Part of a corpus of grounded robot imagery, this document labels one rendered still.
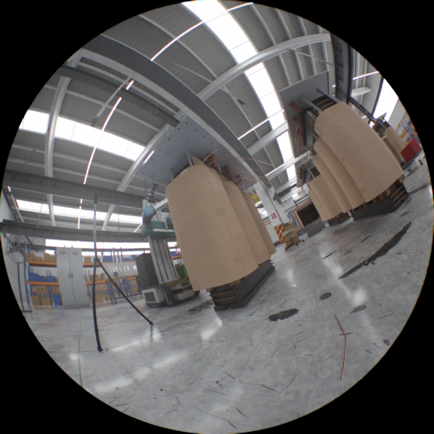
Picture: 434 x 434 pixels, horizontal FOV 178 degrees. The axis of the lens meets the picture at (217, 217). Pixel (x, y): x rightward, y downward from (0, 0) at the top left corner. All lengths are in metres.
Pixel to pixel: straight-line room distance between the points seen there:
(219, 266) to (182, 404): 0.71
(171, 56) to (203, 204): 9.41
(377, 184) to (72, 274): 6.33
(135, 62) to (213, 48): 6.77
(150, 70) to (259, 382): 4.75
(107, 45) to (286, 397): 4.98
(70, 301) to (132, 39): 11.29
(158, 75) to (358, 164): 4.45
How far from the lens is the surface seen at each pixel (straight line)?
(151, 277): 2.21
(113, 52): 4.56
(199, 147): 1.39
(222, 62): 10.77
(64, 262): 5.38
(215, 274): 0.85
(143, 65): 4.45
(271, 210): 11.92
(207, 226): 0.86
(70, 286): 5.27
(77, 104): 11.29
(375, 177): 1.46
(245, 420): 0.36
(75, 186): 8.02
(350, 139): 1.53
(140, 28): 10.04
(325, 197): 3.27
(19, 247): 4.66
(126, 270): 5.93
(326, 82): 2.23
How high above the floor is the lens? 0.32
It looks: 19 degrees up
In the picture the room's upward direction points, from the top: 21 degrees counter-clockwise
